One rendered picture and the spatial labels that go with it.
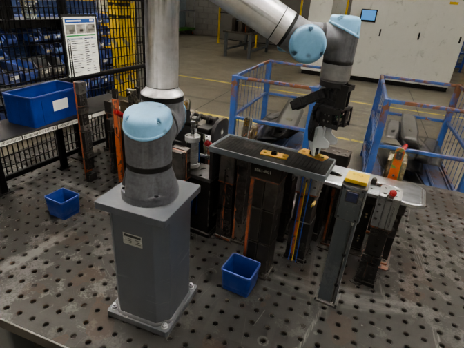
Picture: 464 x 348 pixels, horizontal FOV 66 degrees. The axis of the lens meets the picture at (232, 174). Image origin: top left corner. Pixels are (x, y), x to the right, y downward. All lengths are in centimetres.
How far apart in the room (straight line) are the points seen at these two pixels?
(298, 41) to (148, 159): 43
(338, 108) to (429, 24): 830
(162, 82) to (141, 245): 42
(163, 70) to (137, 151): 22
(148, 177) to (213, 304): 51
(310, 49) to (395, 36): 842
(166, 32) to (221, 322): 83
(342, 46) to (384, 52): 826
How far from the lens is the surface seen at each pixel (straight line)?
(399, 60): 923
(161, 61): 95
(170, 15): 95
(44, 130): 173
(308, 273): 138
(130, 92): 156
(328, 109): 96
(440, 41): 928
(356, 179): 103
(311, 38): 77
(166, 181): 91
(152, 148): 86
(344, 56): 94
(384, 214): 124
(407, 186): 147
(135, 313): 115
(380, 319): 131
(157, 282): 103
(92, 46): 216
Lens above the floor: 159
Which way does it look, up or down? 26 degrees down
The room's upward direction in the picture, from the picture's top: 4 degrees clockwise
